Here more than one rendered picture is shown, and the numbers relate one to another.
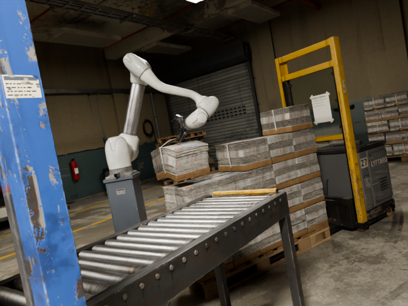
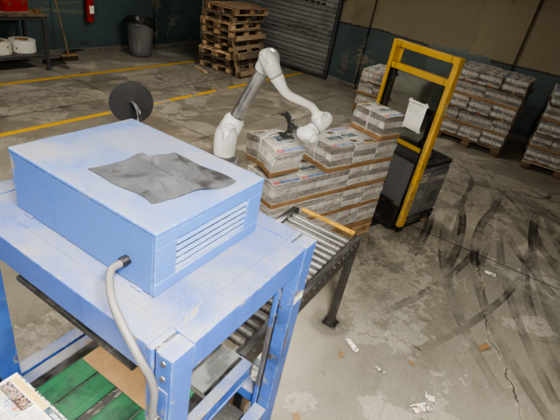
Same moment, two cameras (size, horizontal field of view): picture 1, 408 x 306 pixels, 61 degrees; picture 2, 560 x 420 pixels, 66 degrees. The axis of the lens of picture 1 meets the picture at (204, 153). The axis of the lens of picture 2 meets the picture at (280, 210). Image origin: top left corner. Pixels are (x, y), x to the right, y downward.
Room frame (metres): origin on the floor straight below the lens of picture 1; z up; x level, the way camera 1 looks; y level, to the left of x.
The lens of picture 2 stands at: (-0.54, 0.63, 2.35)
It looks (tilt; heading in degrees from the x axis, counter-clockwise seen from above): 30 degrees down; 350
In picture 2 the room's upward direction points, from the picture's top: 11 degrees clockwise
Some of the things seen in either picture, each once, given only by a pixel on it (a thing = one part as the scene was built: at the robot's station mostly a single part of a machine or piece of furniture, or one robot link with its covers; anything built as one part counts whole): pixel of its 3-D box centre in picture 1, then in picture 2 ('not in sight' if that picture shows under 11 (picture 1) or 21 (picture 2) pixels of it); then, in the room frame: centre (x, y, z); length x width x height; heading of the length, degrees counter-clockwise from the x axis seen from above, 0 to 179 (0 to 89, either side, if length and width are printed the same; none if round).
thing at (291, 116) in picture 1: (294, 174); (362, 171); (3.28, -0.82, 0.65); 0.39 x 0.30 x 1.29; 33
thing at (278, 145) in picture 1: (267, 149); (350, 147); (3.12, -0.57, 0.95); 0.38 x 0.29 x 0.23; 33
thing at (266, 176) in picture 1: (241, 219); (304, 204); (2.88, -0.21, 0.42); 1.17 x 0.39 x 0.83; 123
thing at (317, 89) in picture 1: (314, 104); (409, 107); (3.53, -1.20, 1.28); 0.57 x 0.01 x 0.65; 33
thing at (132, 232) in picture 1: (164, 237); not in sight; (1.47, 0.23, 0.77); 0.47 x 0.05 x 0.05; 52
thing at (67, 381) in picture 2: not in sight; (139, 380); (0.66, 0.85, 0.75); 0.70 x 0.65 x 0.10; 142
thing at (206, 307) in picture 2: not in sight; (141, 231); (0.67, 0.85, 1.50); 0.94 x 0.68 x 0.10; 52
